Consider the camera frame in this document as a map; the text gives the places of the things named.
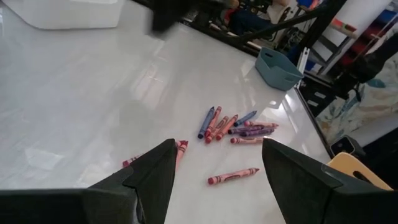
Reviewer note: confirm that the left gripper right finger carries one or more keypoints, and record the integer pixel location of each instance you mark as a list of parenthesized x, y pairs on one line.
[(304, 193)]

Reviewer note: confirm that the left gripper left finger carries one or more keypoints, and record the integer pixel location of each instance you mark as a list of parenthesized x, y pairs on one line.
[(149, 186)]

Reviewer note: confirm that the red crayon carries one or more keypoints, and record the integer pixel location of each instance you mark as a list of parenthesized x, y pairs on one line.
[(216, 130), (182, 149), (213, 122), (233, 176), (227, 127), (130, 161)]

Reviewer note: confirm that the blue crayon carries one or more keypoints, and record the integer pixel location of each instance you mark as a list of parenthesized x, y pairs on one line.
[(206, 123), (245, 118)]

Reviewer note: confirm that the yellow plastic bin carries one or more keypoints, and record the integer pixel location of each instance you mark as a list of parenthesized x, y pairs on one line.
[(345, 161)]

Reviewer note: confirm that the purple crayon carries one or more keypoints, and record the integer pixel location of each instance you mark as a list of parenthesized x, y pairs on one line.
[(257, 133), (245, 129)]

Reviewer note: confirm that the pink crayon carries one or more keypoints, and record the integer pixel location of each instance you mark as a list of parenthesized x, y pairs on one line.
[(261, 124), (247, 140)]

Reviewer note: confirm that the person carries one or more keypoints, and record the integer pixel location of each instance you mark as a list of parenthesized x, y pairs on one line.
[(248, 18)]

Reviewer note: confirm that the white plastic bin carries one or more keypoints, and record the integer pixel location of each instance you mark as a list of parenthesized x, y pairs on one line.
[(62, 15)]

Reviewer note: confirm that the patterned rug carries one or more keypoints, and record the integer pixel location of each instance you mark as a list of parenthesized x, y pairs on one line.
[(367, 105)]

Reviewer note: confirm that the blue-grey plastic bin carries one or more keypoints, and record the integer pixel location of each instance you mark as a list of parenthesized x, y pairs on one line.
[(276, 73)]

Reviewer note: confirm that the white paper roll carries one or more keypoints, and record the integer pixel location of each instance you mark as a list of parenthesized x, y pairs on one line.
[(357, 18)]

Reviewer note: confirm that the black table-level camera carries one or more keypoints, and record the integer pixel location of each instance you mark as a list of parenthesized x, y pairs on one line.
[(343, 145)]

